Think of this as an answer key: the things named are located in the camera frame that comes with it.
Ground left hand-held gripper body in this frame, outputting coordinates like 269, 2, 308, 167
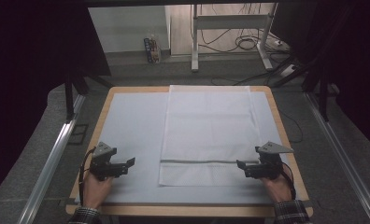
89, 141, 119, 182

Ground dark curtain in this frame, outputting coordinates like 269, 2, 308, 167
0, 0, 112, 203
271, 0, 370, 157

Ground white mesh laundry bag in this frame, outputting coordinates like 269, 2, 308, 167
158, 84, 263, 188

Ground person's right hand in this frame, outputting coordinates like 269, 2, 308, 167
260, 169, 295, 203

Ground thin black floor cable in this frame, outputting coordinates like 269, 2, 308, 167
277, 108, 305, 145

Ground person's left hand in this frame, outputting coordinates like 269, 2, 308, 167
81, 170, 115, 210

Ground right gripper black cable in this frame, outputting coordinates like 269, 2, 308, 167
279, 167, 298, 201

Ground tangle of black floor cables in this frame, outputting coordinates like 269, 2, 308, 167
197, 3, 292, 54

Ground black metal stand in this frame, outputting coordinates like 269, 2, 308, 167
63, 73, 115, 123
268, 55, 340, 123

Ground white metal desk frame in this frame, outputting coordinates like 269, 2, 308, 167
191, 3, 279, 73

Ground person's left plaid sleeve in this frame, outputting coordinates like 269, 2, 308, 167
67, 206, 102, 224

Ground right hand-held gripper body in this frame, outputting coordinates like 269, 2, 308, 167
254, 141, 295, 180

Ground pale blue table mat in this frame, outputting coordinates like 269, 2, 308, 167
75, 91, 299, 207

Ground aluminium floor rail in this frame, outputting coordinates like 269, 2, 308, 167
304, 91, 370, 224
17, 93, 87, 224

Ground white power strip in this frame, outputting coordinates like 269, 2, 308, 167
278, 63, 300, 78

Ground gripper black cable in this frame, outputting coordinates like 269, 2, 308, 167
78, 147, 97, 207
279, 167, 298, 201

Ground pack of bottles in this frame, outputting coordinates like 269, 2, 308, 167
143, 35, 163, 65

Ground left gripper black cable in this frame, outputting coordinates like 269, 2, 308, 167
78, 147, 97, 207

